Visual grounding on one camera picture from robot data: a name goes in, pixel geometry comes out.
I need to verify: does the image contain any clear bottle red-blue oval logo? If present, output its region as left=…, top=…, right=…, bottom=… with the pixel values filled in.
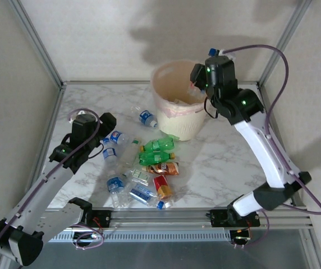
left=108, top=129, right=131, bottom=146

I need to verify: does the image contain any clear bottle blue wrap label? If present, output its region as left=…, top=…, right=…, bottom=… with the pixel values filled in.
left=106, top=174, right=128, bottom=208
left=101, top=138, right=120, bottom=170

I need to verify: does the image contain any clear bottle white cap green band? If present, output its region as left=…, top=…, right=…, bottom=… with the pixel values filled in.
left=120, top=137, right=141, bottom=168

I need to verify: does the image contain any clear bottle blue label white cap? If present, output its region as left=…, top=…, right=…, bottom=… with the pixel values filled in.
left=137, top=109, right=159, bottom=128

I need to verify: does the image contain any green Sprite bottle yellow cap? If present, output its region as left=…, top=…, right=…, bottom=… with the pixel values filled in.
left=139, top=134, right=181, bottom=152
left=137, top=150, right=177, bottom=165

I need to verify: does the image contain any pink plastic bin liner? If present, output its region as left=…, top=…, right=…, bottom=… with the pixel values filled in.
left=150, top=59, right=209, bottom=116

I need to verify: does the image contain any cream plastic waste bin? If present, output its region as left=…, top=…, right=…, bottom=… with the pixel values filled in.
left=150, top=59, right=219, bottom=141

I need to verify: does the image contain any clear bottle green-white label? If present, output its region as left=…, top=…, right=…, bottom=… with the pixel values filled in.
left=125, top=168, right=151, bottom=182

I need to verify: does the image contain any bronze Nescafe coffee bottle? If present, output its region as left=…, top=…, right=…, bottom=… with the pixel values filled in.
left=141, top=161, right=180, bottom=176

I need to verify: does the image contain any clear bottle blue-white label blue cap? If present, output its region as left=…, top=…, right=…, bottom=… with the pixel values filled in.
left=128, top=183, right=166, bottom=210

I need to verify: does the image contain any red gold coffee bottle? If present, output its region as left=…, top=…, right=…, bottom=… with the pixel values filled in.
left=152, top=174, right=176, bottom=208

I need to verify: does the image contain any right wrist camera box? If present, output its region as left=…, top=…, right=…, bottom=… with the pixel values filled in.
left=218, top=48, right=236, bottom=59

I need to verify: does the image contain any aluminium table edge rail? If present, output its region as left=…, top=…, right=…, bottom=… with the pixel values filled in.
left=256, top=84, right=304, bottom=210
left=22, top=84, right=67, bottom=210

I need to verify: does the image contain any aluminium frame post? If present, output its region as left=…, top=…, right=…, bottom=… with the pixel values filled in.
left=7, top=0, right=66, bottom=89
left=257, top=0, right=313, bottom=87

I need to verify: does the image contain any wide aluminium extrusion rail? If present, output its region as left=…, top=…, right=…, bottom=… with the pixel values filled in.
left=7, top=206, right=315, bottom=231

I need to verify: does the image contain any grey slotted cable duct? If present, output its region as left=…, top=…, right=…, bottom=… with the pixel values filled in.
left=48, top=230, right=232, bottom=243

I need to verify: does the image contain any aluminium frame leg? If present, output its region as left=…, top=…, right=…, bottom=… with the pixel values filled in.
left=299, top=228, right=321, bottom=269

